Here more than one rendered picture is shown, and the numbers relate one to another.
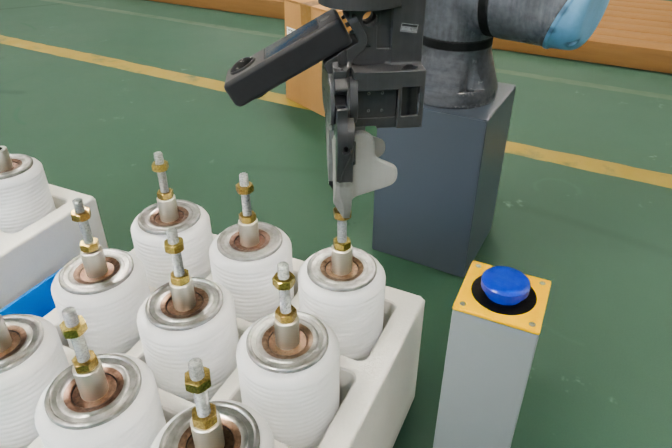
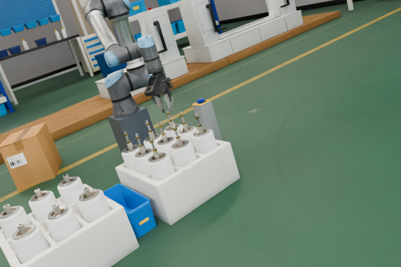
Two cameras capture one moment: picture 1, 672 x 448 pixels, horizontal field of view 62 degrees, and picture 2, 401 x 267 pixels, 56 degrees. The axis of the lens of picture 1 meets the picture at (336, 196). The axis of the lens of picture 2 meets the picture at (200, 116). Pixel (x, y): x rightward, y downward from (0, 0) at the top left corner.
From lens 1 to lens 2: 152 cm
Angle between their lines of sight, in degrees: 54
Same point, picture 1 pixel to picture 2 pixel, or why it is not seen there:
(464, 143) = (144, 117)
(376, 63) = (162, 80)
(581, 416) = not seen: hidden behind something
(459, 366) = (206, 116)
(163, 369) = not seen: hidden behind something
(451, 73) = (130, 103)
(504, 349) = (209, 106)
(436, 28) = (121, 95)
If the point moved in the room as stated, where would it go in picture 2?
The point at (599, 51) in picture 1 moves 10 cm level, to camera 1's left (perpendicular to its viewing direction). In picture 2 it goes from (92, 118) to (85, 123)
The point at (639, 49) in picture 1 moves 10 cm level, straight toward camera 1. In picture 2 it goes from (104, 111) to (108, 112)
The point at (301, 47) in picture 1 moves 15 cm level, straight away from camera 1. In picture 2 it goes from (156, 80) to (130, 86)
